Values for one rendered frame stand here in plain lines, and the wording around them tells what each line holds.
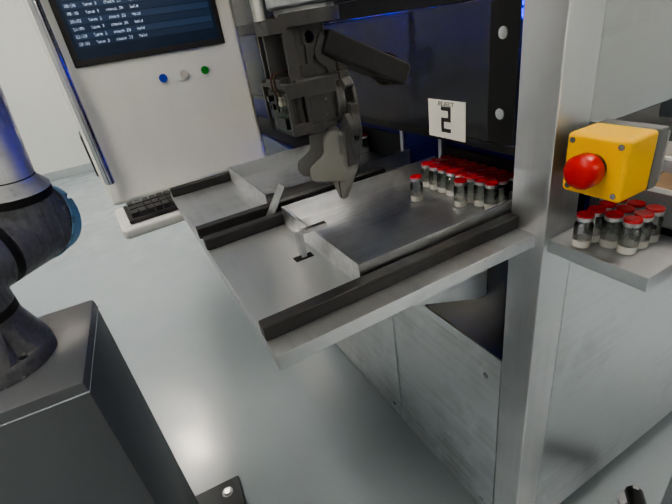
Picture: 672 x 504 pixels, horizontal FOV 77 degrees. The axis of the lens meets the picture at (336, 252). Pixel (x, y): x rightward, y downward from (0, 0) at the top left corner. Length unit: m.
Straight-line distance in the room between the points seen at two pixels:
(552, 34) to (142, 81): 1.06
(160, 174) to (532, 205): 1.06
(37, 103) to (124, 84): 4.61
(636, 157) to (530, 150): 0.13
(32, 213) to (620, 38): 0.85
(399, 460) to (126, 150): 1.21
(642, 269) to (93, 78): 1.25
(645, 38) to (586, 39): 0.12
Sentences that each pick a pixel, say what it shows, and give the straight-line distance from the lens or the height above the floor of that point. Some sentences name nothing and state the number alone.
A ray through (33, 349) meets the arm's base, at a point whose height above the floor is 0.82.
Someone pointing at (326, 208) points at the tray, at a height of 0.89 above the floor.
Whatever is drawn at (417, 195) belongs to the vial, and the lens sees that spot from 0.76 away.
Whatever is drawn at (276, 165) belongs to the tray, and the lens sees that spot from 1.09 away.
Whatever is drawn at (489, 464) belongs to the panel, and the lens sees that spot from 1.10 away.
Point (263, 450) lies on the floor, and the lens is 1.54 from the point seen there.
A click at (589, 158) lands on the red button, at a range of 0.55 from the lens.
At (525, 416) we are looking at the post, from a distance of 0.89.
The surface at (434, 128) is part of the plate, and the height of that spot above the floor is 1.00.
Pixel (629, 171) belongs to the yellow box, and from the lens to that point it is 0.56.
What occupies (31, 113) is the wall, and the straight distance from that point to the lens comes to 5.96.
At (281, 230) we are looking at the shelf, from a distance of 0.74.
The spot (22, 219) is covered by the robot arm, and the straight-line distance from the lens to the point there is 0.80.
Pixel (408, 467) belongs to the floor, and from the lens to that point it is 1.42.
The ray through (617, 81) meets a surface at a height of 1.06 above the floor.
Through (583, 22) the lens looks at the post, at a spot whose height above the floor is 1.14.
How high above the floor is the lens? 1.19
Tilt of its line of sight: 29 degrees down
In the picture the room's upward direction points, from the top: 9 degrees counter-clockwise
